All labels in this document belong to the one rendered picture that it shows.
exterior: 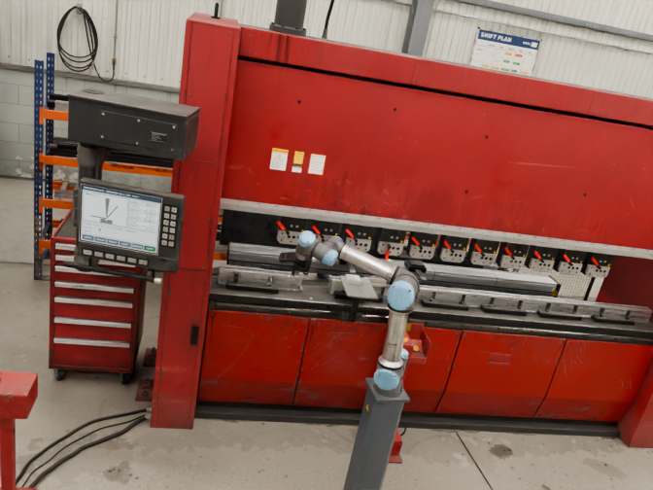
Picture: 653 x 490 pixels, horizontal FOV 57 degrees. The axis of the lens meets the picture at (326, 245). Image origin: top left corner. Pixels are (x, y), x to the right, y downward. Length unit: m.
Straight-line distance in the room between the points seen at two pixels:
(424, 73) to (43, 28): 5.03
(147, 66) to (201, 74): 4.44
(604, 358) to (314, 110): 2.55
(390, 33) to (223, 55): 4.99
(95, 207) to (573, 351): 3.07
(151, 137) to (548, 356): 2.86
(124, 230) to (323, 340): 1.45
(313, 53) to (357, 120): 0.42
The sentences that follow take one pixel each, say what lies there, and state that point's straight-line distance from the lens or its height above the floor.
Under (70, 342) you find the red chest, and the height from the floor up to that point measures 0.33.
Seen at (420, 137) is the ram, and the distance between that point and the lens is 3.45.
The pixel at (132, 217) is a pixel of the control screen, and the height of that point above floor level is 1.47.
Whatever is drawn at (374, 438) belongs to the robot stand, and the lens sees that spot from 3.18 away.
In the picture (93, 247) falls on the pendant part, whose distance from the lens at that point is 2.89.
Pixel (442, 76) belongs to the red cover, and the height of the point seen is 2.23.
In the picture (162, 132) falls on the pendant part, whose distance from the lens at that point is 2.66.
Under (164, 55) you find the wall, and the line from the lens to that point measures 7.43.
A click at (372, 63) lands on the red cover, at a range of 3.29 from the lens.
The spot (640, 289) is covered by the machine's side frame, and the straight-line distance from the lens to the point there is 4.85.
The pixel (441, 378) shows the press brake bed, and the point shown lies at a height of 0.41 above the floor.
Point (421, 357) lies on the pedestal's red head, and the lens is 3.60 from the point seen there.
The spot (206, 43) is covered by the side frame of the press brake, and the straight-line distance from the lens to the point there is 3.01.
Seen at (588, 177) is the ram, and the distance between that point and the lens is 3.96.
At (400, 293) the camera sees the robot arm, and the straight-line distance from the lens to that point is 2.65.
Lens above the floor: 2.46
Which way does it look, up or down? 21 degrees down
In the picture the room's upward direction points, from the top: 11 degrees clockwise
